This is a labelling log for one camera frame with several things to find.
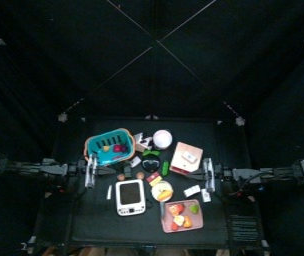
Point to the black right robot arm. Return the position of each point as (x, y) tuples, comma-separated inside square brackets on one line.
[(270, 173)]

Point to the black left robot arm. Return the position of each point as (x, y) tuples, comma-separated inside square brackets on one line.
[(29, 168)]

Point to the white rice bowl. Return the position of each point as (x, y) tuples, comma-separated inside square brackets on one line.
[(161, 139)]

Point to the brown toy cookie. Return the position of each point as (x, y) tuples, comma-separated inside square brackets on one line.
[(121, 177), (140, 175)]

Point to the small white toy box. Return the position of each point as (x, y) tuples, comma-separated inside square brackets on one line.
[(191, 190)]

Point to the pink wooden toy box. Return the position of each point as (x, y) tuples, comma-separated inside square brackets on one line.
[(185, 158)]

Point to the white toy stick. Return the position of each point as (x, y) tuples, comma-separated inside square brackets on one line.
[(109, 192)]

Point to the white toy packet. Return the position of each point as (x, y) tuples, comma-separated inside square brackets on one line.
[(205, 195)]

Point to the small yellow toy food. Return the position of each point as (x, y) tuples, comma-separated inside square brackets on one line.
[(107, 147)]

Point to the small white card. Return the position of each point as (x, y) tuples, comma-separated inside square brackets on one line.
[(135, 161)]

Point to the magenta toy food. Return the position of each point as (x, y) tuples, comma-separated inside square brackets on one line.
[(120, 148)]

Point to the teal toy shopping basket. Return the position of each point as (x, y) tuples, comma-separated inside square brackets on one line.
[(109, 146)]

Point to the green toy cucumber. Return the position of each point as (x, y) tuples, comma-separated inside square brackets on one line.
[(165, 168)]

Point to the white plate with yellow food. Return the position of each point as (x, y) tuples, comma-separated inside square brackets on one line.
[(161, 191)]

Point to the white toy tablet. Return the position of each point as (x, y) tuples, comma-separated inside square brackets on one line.
[(129, 197)]

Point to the red yellow toy block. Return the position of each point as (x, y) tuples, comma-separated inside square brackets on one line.
[(153, 180)]

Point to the green toy vegetable piece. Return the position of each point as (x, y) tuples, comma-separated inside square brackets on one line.
[(195, 208)]

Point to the green toy leaf vegetable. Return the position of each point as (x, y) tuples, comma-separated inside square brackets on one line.
[(151, 152)]

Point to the red toy strawberry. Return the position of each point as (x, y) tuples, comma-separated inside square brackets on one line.
[(175, 209)]

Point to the white black toy carton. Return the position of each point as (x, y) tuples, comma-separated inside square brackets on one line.
[(143, 142)]

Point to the pink toy tray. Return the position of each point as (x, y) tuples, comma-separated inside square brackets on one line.
[(181, 215)]

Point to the white orange toy food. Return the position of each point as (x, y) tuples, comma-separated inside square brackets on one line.
[(179, 220)]

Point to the orange toy food piece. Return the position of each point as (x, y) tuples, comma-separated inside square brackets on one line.
[(187, 222)]

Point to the small red toy food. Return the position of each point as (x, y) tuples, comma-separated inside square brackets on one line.
[(173, 226)]

